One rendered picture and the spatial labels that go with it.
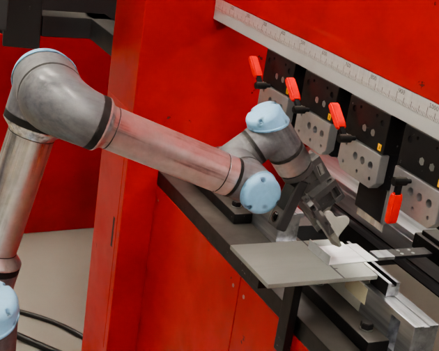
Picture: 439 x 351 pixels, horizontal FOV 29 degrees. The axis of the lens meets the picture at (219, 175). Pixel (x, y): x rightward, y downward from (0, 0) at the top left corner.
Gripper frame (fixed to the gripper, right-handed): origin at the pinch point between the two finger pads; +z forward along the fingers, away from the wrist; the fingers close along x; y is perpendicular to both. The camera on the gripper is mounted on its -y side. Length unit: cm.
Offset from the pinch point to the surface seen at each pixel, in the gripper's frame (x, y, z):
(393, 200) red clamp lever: -17.2, 11.3, -11.7
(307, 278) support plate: -9.0, -9.7, -2.7
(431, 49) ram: -13.5, 32.9, -31.2
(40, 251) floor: 207, -72, 75
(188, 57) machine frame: 84, 11, -14
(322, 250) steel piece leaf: -1.5, -2.5, 0.6
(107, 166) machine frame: 101, -26, 6
